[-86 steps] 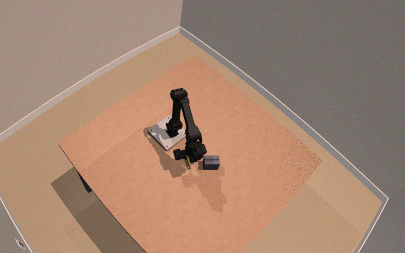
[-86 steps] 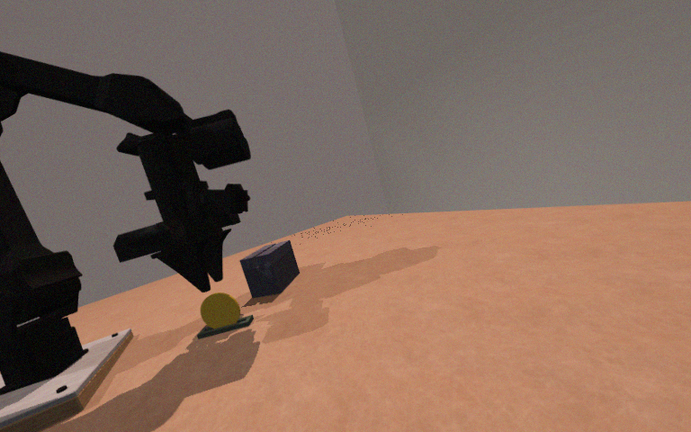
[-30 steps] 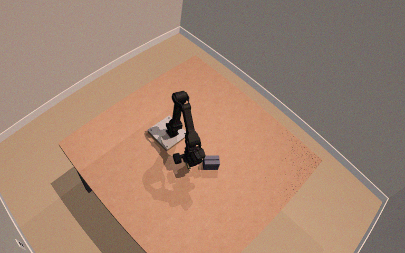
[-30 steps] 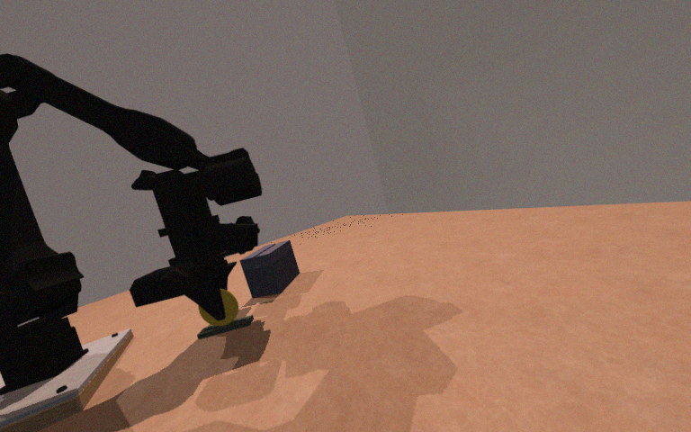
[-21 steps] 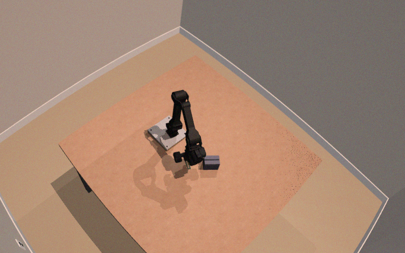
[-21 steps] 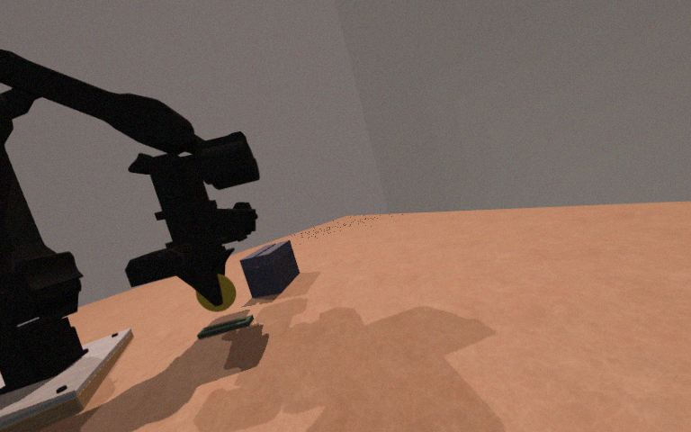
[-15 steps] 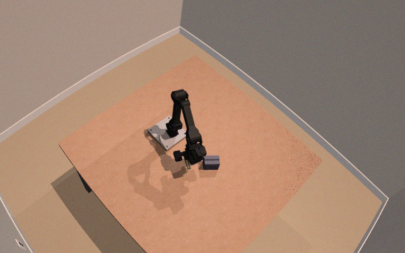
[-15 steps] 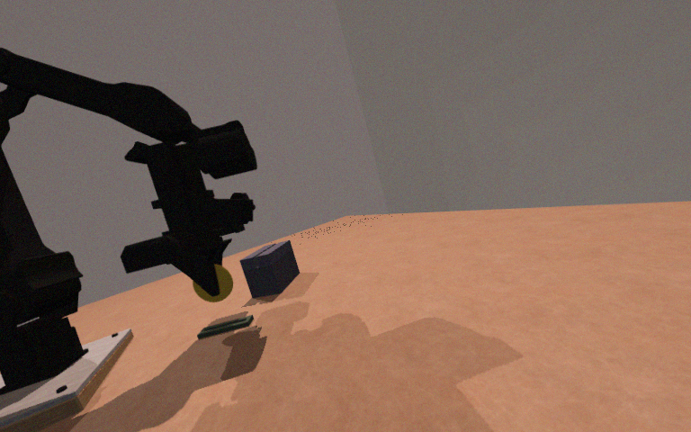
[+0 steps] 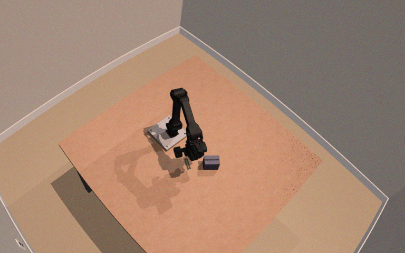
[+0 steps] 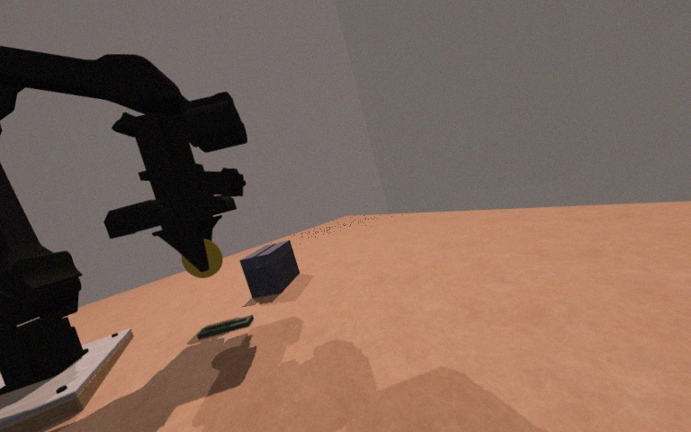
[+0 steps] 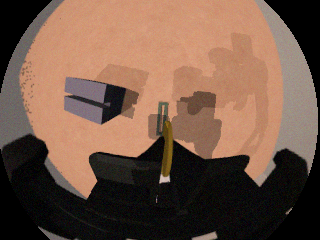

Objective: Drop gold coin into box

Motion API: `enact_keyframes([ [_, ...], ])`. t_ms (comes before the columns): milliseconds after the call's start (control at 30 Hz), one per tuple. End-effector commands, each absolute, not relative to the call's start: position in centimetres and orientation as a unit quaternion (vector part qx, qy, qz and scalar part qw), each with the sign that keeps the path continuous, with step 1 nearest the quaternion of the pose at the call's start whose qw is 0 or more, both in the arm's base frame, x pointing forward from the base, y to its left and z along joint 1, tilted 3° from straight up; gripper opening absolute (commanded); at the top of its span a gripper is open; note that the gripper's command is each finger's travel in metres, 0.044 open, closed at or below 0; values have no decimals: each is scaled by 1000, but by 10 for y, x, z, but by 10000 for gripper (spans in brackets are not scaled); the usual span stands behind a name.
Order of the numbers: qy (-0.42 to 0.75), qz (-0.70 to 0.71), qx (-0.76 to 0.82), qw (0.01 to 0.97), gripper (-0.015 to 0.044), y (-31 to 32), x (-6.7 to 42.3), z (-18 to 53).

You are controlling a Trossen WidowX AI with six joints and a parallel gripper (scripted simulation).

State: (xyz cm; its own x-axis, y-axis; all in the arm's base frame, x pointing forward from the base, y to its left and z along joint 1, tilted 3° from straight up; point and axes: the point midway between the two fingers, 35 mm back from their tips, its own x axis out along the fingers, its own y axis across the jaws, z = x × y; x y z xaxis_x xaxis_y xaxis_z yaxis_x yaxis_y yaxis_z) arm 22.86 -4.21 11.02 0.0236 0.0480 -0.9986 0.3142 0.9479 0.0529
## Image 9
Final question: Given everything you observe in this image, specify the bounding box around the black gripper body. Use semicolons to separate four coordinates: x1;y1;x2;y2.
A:
173;141;207;158

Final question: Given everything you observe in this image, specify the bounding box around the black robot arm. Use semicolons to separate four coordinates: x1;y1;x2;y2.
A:
166;88;205;161

